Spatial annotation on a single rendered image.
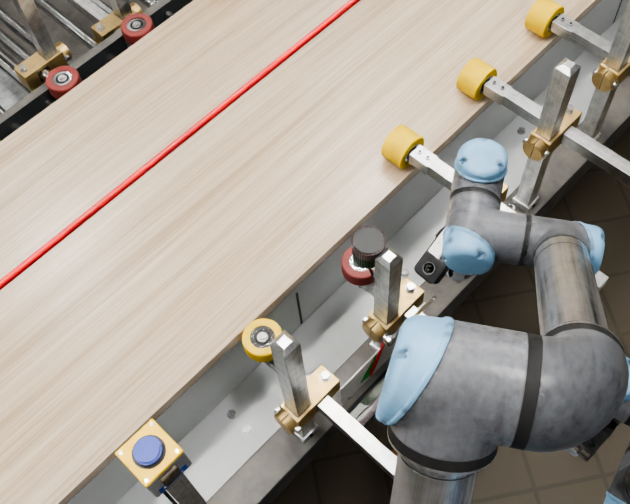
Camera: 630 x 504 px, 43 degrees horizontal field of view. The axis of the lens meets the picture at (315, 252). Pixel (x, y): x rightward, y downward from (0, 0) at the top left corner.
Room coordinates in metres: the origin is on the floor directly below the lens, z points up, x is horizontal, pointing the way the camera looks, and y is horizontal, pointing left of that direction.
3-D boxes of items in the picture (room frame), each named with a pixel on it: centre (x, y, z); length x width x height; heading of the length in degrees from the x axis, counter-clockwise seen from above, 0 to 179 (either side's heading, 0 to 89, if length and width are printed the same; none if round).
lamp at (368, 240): (0.70, -0.10, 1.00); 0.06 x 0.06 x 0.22; 41
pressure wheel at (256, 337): (0.63, 0.12, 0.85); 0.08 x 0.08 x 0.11
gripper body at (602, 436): (0.38, -0.43, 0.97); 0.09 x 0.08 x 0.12; 40
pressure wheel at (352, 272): (0.77, -0.09, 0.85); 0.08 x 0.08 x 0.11
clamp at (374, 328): (0.68, -0.14, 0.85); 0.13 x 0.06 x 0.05; 131
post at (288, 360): (0.50, 0.06, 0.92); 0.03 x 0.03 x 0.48; 41
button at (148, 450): (0.33, 0.26, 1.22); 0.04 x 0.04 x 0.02
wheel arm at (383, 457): (0.48, -0.01, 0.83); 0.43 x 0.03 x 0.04; 41
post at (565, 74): (0.99, -0.51, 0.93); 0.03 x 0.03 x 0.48; 41
